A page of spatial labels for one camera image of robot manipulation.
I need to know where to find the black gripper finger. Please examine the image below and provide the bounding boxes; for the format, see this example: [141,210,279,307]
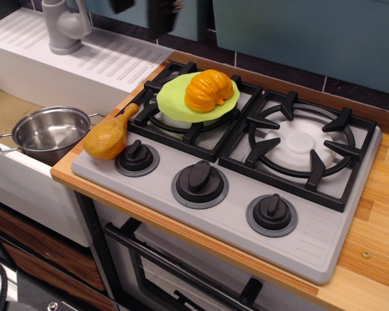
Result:
[147,0,183,39]
[109,0,135,14]

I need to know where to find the orange toy pumpkin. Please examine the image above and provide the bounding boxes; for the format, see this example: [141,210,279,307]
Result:
[184,69,234,113]

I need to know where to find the toy chicken drumstick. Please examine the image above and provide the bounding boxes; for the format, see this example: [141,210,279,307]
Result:
[83,103,139,160]

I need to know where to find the light green plastic plate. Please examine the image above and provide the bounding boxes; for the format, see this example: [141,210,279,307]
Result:
[156,72,240,123]

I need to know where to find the white toy sink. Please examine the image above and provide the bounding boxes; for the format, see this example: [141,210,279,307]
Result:
[0,8,172,247]

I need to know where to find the small steel pot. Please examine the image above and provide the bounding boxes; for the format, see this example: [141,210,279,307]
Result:
[0,106,104,166]

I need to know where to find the grey toy faucet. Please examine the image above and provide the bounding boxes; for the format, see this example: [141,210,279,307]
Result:
[41,0,92,55]

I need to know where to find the left black burner grate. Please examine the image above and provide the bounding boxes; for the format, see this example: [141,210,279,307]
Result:
[127,61,263,163]

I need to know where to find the black burner grate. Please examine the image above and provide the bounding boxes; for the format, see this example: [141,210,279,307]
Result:
[219,90,382,212]
[127,61,263,163]

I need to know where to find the left black stove knob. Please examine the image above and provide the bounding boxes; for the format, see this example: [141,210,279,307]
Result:
[115,139,160,178]

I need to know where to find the black stove knob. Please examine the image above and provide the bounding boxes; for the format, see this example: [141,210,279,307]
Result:
[115,139,160,178]
[171,160,229,209]
[246,194,298,238]

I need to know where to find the middle black stove knob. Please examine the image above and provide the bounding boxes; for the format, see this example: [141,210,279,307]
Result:
[171,160,229,209]

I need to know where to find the right black burner grate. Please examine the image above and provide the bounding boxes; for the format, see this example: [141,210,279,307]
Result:
[219,90,382,212]

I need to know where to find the grey toy stove top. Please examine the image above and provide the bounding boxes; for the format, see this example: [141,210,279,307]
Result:
[71,62,382,284]

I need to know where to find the right black stove knob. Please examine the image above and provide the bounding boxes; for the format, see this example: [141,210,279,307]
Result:
[246,194,298,238]

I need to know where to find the wooden drawer fronts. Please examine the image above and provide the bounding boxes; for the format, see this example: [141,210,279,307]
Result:
[0,203,115,310]

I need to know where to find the black oven door handle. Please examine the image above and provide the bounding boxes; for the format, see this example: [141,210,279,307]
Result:
[104,218,263,310]

